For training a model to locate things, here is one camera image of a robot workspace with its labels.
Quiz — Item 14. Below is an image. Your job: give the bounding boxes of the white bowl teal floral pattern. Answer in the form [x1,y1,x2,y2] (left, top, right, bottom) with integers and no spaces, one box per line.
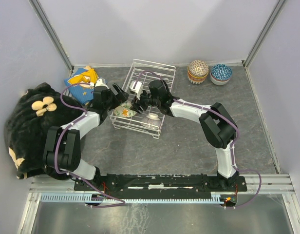
[210,74,231,80]

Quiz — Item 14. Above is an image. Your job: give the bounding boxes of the maroon tile pattern bowl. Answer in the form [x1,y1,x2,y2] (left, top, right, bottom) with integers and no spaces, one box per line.
[188,60,209,77]

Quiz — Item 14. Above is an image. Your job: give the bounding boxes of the plain white ribbed bowl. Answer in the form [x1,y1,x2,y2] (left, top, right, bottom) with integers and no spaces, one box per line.
[211,78,229,86]

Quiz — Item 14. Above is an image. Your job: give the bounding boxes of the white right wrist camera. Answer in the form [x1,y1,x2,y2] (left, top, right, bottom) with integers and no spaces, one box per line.
[130,81,143,99]

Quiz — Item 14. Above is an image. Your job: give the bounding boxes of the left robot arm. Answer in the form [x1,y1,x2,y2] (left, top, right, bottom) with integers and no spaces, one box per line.
[43,83,129,190]

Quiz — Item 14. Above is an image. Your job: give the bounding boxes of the grey striped bowl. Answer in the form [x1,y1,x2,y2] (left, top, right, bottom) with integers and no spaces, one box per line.
[141,113,161,130]

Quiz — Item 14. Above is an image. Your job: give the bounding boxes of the white bowl teal leaf pattern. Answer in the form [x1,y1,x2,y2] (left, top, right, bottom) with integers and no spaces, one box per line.
[188,78,204,85]

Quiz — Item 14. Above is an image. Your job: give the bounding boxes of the white bowl red lattice pattern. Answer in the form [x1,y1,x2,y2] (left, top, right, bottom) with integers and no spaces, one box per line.
[211,64,232,81]

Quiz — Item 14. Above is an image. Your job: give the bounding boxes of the light blue cable duct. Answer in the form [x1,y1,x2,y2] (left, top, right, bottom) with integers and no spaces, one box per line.
[40,191,225,203]

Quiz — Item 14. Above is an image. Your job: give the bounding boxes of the white bowl orange flower pattern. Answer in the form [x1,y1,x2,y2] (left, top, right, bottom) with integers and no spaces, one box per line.
[113,101,137,118]

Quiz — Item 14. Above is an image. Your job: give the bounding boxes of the yellow sun pattern bowl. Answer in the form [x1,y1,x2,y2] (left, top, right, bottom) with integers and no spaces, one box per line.
[187,71,208,82]

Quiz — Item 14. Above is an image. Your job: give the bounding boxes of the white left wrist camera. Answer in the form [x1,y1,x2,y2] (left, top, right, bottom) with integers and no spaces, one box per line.
[89,78,108,89]

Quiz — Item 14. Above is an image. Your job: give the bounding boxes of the aluminium frame rails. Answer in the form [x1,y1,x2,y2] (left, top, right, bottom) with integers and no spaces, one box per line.
[17,0,300,234]

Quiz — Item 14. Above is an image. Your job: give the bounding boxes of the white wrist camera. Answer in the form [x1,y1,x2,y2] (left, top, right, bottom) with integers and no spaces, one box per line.
[89,78,108,89]
[130,81,143,99]

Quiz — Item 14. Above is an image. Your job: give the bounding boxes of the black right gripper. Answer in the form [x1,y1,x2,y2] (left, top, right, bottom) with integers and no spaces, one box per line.
[130,89,160,115]

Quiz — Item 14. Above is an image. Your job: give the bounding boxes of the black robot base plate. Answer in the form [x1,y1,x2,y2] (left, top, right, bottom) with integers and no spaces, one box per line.
[74,173,248,198]

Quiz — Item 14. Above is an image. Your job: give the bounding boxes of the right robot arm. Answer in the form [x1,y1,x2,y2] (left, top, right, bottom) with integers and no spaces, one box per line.
[130,80,239,191]

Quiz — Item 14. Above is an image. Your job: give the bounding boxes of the white wire dish rack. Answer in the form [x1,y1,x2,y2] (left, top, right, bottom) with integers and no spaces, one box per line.
[110,59,176,139]

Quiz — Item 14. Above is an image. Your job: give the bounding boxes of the black plush flower blanket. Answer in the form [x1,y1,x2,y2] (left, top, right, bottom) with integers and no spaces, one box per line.
[4,82,83,180]

